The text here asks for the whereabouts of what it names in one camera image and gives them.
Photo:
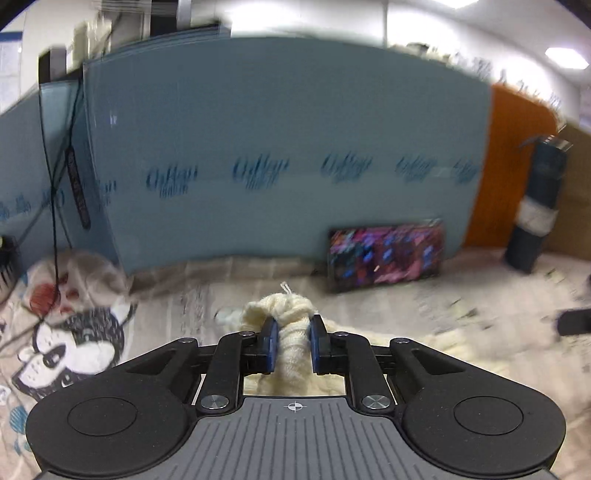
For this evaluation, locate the smartphone playing video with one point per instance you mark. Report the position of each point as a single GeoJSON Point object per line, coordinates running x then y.
{"type": "Point", "coordinates": [364, 257]}

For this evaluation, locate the cream knitted sweater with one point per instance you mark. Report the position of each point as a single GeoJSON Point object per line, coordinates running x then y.
{"type": "Point", "coordinates": [293, 341]}

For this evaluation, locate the light blue printed board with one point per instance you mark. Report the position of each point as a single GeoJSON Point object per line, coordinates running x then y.
{"type": "Point", "coordinates": [260, 146]}

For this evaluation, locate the brown cardboard board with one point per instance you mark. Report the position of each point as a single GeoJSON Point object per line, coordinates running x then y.
{"type": "Point", "coordinates": [571, 232]}

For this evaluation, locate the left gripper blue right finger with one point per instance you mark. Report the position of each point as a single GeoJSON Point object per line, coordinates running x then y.
{"type": "Point", "coordinates": [353, 358]}

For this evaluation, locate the striped cartoon bed sheet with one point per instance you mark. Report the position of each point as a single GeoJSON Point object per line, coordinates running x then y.
{"type": "Point", "coordinates": [479, 310]}

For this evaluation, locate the raccoon print pillow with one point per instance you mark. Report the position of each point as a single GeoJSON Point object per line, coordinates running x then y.
{"type": "Point", "coordinates": [65, 321]}

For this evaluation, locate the orange cardboard board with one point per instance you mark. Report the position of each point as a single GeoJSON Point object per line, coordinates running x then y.
{"type": "Point", "coordinates": [515, 119]}

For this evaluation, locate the blue board left panel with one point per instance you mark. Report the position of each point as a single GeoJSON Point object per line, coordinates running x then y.
{"type": "Point", "coordinates": [50, 196]}

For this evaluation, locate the dark blue vacuum bottle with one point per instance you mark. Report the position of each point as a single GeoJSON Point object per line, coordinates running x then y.
{"type": "Point", "coordinates": [537, 211]}

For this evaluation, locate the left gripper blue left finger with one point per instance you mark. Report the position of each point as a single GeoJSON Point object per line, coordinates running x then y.
{"type": "Point", "coordinates": [234, 357]}

